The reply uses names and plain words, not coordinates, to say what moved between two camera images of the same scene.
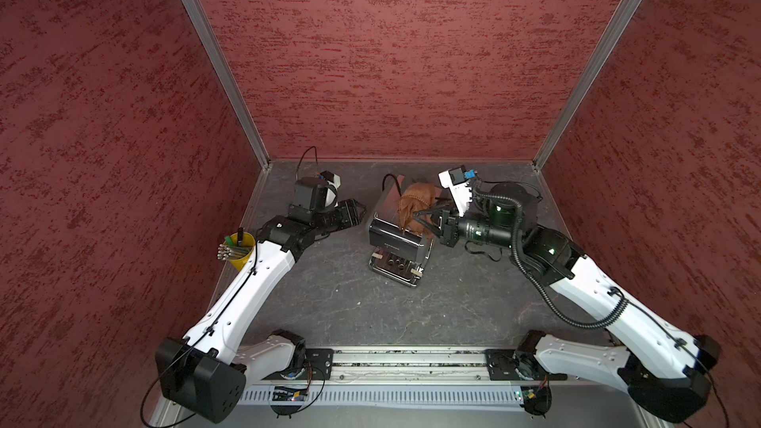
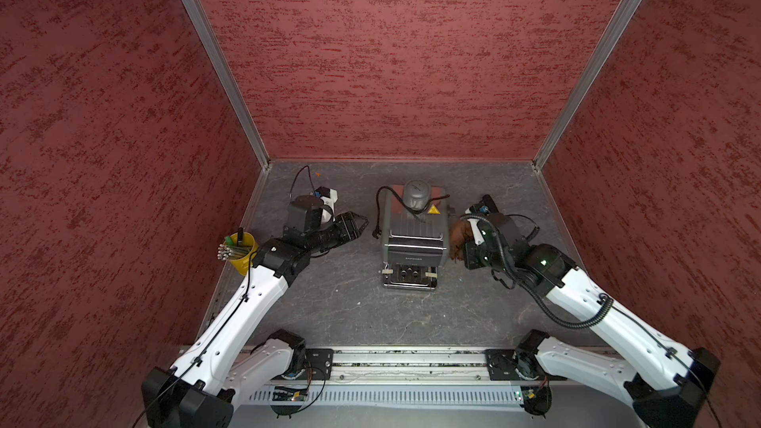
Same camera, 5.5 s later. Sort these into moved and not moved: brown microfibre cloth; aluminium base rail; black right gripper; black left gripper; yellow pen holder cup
Moved: black left gripper; black right gripper; brown microfibre cloth
Not moved: aluminium base rail; yellow pen holder cup
